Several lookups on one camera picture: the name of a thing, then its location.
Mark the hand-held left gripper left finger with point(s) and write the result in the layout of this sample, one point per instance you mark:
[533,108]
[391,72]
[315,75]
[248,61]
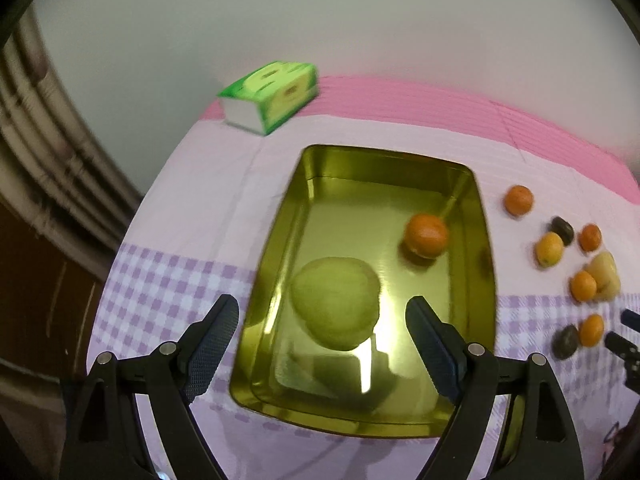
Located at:
[212,355]

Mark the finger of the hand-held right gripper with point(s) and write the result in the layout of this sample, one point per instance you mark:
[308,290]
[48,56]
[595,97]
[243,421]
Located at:
[631,320]
[620,344]

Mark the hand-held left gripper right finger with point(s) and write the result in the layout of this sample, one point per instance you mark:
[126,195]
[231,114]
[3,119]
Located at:
[435,350]

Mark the orange tangerine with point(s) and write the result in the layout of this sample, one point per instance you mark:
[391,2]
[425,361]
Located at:
[518,200]
[590,237]
[426,236]
[583,285]
[591,330]

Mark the dark brown fruit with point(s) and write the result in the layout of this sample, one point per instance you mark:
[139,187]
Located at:
[564,227]
[565,342]

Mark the pale yellow apple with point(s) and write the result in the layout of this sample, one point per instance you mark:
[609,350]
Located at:
[606,270]

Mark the yellowish tangerine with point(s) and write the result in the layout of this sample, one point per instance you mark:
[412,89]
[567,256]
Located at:
[549,250]

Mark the green apple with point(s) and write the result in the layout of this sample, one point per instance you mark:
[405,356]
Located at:
[335,300]

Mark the gold metal tin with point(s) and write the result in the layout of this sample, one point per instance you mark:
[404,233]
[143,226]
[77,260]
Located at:
[350,210]

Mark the pink checked tablecloth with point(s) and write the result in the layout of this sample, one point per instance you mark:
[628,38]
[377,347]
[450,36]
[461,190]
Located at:
[200,200]

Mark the brown wooden cabinet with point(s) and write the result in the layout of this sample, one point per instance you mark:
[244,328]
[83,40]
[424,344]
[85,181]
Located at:
[45,290]

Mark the beige curtain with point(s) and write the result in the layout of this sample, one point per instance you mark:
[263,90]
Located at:
[45,150]

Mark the green tissue pack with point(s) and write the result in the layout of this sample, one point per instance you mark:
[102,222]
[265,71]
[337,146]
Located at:
[272,95]

